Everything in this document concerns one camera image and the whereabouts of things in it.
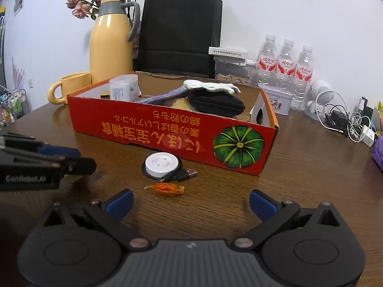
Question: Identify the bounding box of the purple cleaning cloth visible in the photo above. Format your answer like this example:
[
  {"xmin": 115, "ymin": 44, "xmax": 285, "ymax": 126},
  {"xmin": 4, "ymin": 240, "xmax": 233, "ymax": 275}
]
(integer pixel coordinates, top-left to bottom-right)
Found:
[{"xmin": 139, "ymin": 86, "xmax": 190, "ymax": 105}]

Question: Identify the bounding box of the black paper bag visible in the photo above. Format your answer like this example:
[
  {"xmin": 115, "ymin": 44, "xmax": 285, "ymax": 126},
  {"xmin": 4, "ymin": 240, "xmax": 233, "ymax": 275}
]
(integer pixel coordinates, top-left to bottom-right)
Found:
[{"xmin": 137, "ymin": 0, "xmax": 224, "ymax": 80}]

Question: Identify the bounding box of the white flat box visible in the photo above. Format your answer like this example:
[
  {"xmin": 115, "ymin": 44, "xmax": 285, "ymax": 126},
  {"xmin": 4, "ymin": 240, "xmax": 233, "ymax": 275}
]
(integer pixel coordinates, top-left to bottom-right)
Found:
[{"xmin": 208, "ymin": 47, "xmax": 248, "ymax": 61}]

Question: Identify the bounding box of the purple tissue packet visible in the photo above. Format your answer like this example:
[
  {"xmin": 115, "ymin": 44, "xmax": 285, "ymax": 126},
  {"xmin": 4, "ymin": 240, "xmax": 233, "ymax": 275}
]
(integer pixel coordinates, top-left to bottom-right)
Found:
[{"xmin": 371, "ymin": 136, "xmax": 383, "ymax": 173}]

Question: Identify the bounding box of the white tin box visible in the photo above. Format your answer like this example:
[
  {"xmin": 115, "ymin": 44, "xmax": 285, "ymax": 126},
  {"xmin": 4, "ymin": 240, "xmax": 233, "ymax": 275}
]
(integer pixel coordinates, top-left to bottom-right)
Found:
[{"xmin": 258, "ymin": 83, "xmax": 294, "ymax": 116}]

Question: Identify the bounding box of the black zip case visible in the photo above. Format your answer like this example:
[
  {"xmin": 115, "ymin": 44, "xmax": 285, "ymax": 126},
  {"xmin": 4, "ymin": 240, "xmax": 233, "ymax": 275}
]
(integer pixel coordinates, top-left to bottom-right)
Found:
[{"xmin": 188, "ymin": 93, "xmax": 245, "ymax": 117}]

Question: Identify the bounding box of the black USB cable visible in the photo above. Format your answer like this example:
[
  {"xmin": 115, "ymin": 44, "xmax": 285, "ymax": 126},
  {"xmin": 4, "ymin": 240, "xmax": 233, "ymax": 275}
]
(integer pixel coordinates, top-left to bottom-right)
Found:
[{"xmin": 142, "ymin": 167, "xmax": 199, "ymax": 183}]

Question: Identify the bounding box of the red cardboard box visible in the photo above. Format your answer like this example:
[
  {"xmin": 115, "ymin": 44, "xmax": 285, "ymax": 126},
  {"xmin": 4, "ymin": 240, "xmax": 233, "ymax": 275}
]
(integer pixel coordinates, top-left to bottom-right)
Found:
[{"xmin": 67, "ymin": 71, "xmax": 280, "ymax": 177}]

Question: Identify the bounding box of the wire rack with items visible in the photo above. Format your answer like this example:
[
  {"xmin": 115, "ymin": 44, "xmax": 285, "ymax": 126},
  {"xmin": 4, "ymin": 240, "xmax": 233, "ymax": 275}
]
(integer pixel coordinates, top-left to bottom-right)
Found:
[{"xmin": 0, "ymin": 86, "xmax": 31, "ymax": 127}]

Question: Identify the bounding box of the colourful snack packet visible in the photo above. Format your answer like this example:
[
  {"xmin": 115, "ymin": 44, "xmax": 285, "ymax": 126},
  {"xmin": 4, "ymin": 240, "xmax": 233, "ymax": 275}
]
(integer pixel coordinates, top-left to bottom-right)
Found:
[{"xmin": 376, "ymin": 101, "xmax": 383, "ymax": 136}]

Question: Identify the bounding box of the clear jar of seeds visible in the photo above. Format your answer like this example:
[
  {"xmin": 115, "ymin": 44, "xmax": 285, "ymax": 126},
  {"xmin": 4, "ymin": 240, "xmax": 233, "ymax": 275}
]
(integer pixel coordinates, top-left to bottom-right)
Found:
[{"xmin": 214, "ymin": 58, "xmax": 258, "ymax": 87}]

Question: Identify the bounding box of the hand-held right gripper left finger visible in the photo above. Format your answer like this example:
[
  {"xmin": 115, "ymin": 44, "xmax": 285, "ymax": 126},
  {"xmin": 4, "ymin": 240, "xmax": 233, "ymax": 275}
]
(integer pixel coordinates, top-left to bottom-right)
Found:
[{"xmin": 44, "ymin": 188, "xmax": 152, "ymax": 249}]

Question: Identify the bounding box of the yellow plush toy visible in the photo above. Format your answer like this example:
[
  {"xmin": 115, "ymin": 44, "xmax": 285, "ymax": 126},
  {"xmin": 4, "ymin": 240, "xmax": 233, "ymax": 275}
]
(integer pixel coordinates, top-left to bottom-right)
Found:
[{"xmin": 170, "ymin": 96, "xmax": 192, "ymax": 110}]

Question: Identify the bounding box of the clear water bottle red label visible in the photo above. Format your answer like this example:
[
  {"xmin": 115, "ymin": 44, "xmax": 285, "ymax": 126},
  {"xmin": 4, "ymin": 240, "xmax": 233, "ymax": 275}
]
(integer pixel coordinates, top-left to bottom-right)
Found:
[
  {"xmin": 276, "ymin": 39, "xmax": 297, "ymax": 92},
  {"xmin": 256, "ymin": 34, "xmax": 279, "ymax": 88},
  {"xmin": 291, "ymin": 44, "xmax": 315, "ymax": 112}
]

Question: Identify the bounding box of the white round device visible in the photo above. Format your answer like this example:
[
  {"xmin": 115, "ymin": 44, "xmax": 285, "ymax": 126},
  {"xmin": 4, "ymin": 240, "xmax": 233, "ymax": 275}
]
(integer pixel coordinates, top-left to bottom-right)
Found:
[{"xmin": 145, "ymin": 152, "xmax": 183, "ymax": 180}]

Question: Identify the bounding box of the black power adapter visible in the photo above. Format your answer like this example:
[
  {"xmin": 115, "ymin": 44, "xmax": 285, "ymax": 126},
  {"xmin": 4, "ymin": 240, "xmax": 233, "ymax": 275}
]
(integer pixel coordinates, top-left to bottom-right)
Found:
[{"xmin": 330, "ymin": 110, "xmax": 349, "ymax": 131}]

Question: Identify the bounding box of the white sock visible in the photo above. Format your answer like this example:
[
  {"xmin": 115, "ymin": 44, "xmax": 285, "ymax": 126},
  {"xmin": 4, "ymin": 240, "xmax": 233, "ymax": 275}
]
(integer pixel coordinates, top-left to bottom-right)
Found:
[{"xmin": 183, "ymin": 79, "xmax": 242, "ymax": 94}]

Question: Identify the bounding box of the yellow thermos jug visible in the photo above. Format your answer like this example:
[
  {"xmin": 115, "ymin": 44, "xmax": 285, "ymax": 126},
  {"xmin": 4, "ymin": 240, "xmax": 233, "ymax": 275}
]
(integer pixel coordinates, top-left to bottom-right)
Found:
[{"xmin": 89, "ymin": 0, "xmax": 141, "ymax": 85}]

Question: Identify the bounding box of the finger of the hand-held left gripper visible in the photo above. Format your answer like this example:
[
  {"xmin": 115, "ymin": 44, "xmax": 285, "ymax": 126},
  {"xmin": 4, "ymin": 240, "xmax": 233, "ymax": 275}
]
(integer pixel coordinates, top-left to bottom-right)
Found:
[
  {"xmin": 13, "ymin": 155, "xmax": 97, "ymax": 176},
  {"xmin": 0, "ymin": 132, "xmax": 81, "ymax": 159}
]

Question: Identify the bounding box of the white charger plug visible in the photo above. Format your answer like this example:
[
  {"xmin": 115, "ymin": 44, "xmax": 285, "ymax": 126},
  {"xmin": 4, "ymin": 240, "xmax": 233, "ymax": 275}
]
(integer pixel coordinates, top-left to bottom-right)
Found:
[{"xmin": 360, "ymin": 125, "xmax": 376, "ymax": 147}]

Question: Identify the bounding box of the dried orange pod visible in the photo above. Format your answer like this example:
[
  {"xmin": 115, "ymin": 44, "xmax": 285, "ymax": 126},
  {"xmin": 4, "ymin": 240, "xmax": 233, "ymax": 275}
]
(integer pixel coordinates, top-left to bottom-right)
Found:
[{"xmin": 144, "ymin": 182, "xmax": 186, "ymax": 197}]

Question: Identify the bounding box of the translucent plastic swab container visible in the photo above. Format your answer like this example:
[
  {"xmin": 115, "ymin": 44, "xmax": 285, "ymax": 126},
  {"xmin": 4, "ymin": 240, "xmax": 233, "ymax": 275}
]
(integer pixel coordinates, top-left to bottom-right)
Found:
[{"xmin": 108, "ymin": 76, "xmax": 141, "ymax": 102}]

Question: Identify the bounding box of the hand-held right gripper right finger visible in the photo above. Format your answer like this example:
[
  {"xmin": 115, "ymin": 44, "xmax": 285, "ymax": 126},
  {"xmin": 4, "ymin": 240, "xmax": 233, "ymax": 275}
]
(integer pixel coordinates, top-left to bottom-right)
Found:
[{"xmin": 234, "ymin": 189, "xmax": 342, "ymax": 249}]

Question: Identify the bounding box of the yellow mug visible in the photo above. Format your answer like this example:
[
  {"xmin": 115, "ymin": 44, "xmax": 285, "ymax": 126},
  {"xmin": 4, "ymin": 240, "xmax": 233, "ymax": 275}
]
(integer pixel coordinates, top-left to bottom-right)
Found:
[{"xmin": 47, "ymin": 71, "xmax": 92, "ymax": 105}]

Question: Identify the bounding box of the tangle of charger cables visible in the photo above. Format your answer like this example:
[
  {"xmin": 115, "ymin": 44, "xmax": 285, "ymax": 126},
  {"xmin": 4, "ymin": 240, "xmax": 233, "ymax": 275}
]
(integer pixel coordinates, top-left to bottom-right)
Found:
[{"xmin": 320, "ymin": 93, "xmax": 372, "ymax": 143}]

